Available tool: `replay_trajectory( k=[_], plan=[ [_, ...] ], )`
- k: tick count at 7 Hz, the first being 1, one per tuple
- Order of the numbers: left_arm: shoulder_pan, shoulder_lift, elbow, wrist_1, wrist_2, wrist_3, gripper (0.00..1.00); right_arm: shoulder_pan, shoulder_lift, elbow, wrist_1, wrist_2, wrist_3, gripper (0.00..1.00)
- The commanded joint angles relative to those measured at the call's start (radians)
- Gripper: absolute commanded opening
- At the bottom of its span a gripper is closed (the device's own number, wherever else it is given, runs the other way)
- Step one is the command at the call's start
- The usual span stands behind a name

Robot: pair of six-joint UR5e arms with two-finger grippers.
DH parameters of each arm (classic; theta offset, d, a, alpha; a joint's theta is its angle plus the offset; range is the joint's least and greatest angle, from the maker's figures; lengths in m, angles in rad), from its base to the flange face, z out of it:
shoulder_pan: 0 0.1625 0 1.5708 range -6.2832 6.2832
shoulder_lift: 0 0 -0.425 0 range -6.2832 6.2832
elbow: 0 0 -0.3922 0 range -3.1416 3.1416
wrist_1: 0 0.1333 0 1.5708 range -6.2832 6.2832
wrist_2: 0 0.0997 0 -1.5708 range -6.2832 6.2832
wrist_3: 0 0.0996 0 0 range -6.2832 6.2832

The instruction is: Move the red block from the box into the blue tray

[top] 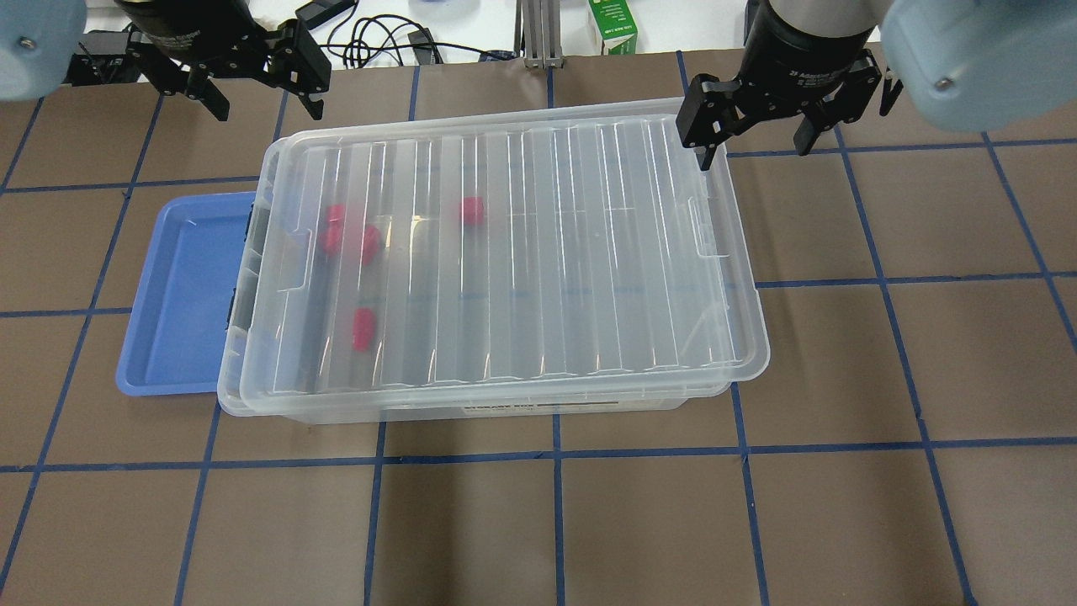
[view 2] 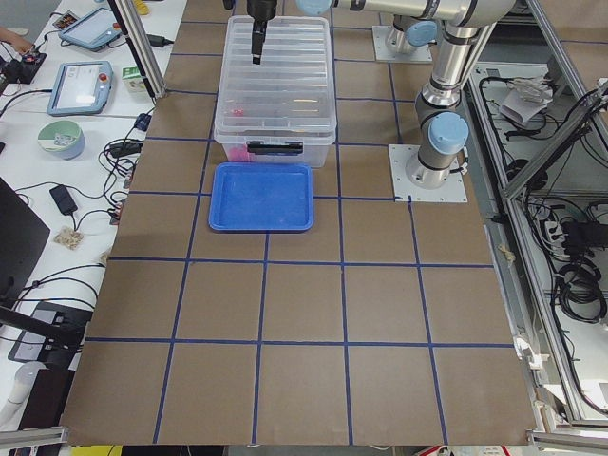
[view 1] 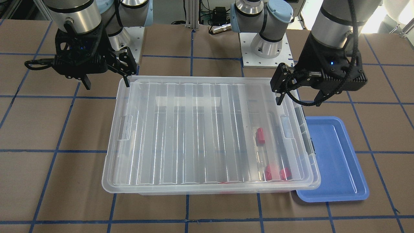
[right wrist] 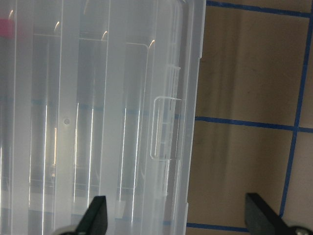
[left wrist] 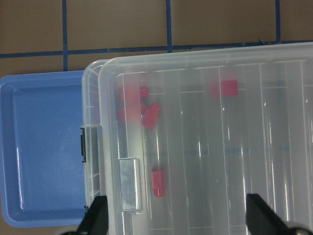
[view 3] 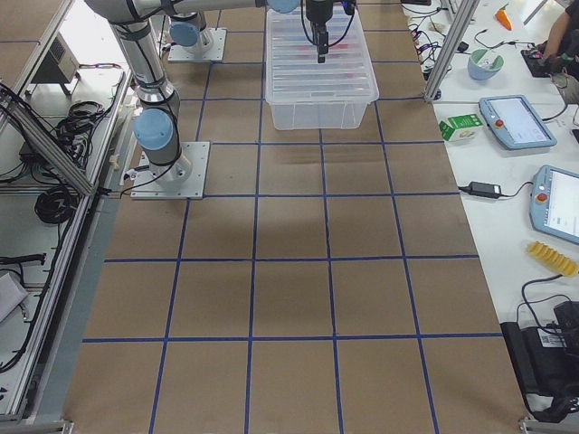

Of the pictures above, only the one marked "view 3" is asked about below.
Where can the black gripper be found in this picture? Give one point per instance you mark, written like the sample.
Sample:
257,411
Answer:
316,10

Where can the clear plastic storage box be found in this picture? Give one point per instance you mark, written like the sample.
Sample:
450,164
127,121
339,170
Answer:
305,94

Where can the grey metal box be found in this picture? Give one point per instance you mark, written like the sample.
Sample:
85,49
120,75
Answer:
58,67

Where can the green white carton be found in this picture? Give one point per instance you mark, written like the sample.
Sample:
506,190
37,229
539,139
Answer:
460,127

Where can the green blue bowl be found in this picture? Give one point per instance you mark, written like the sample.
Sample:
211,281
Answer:
483,64

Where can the orange toy carrot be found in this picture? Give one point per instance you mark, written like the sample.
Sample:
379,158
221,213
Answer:
503,18

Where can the upper teach pendant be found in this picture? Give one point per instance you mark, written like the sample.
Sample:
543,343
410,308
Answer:
515,123

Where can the teach pendant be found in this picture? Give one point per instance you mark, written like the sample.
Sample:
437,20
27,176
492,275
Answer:
515,123
553,205

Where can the black power adapter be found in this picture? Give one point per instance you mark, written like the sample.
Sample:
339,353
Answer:
485,190

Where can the person at desk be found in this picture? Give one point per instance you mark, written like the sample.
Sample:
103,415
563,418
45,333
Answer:
559,37

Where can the lower teach pendant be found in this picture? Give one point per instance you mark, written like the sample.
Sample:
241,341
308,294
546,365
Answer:
553,205

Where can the yellow ridged toy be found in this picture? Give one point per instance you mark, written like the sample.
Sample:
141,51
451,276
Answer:
553,259

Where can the black bag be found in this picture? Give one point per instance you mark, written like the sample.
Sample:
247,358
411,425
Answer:
545,361

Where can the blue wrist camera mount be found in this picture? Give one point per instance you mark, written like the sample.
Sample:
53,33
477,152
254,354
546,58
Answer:
349,6

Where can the aluminium frame post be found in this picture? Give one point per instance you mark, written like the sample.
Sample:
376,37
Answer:
449,47

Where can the aluminium side frame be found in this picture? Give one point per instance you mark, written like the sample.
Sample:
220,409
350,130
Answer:
53,148

